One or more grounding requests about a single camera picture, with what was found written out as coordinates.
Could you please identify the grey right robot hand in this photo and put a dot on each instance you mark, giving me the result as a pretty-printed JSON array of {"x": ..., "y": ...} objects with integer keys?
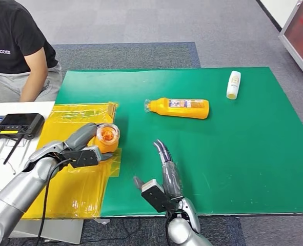
[{"x": 171, "y": 180}]

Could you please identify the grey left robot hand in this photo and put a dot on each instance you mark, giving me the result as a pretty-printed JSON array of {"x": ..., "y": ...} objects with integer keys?
[{"x": 81, "y": 135}]

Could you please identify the orange bottle with label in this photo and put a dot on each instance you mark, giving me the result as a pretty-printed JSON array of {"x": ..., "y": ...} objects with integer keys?
[
  {"x": 107, "y": 135},
  {"x": 179, "y": 112}
]

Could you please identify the small white bottle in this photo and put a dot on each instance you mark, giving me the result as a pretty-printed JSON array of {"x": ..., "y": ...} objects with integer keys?
[{"x": 233, "y": 85}]

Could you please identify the yellow plastic covered board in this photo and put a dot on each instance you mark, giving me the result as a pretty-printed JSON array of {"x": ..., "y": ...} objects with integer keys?
[{"x": 77, "y": 190}]

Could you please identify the green table mat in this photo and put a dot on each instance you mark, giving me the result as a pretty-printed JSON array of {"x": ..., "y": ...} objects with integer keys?
[{"x": 217, "y": 152}]

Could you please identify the black remote controller with antennas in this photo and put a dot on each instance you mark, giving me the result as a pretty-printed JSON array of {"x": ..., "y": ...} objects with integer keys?
[{"x": 20, "y": 124}]

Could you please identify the dark grey floor rug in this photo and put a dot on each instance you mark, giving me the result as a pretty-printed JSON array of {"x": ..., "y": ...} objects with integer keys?
[{"x": 125, "y": 54}]

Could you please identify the grey flat board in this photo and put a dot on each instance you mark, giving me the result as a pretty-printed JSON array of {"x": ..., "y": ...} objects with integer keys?
[{"x": 61, "y": 232}]

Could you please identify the person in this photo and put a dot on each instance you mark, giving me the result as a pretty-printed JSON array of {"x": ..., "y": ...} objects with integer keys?
[{"x": 10, "y": 34}]

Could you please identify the red and grey cabinet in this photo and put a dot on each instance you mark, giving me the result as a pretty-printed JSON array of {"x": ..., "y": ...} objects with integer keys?
[{"x": 300, "y": 32}]

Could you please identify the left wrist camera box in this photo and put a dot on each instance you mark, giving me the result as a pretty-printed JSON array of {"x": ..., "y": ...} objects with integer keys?
[{"x": 83, "y": 158}]

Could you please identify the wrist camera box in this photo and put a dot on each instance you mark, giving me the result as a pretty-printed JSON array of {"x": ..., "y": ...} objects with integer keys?
[
  {"x": 155, "y": 197},
  {"x": 83, "y": 158}
]

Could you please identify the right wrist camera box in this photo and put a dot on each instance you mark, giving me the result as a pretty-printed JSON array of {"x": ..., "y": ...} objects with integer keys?
[{"x": 155, "y": 197}]

